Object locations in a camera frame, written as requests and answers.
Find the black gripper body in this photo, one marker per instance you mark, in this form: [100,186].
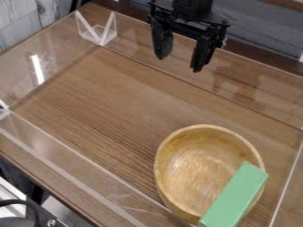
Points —
[191,18]

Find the green rectangular block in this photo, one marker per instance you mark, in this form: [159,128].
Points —
[235,199]

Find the clear acrylic tray walls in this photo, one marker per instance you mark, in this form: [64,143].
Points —
[87,109]

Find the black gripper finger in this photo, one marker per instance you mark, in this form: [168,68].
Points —
[203,52]
[161,38]

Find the clear acrylic corner bracket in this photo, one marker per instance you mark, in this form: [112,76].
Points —
[97,34]

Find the brown wooden bowl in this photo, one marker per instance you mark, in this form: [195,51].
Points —
[195,163]

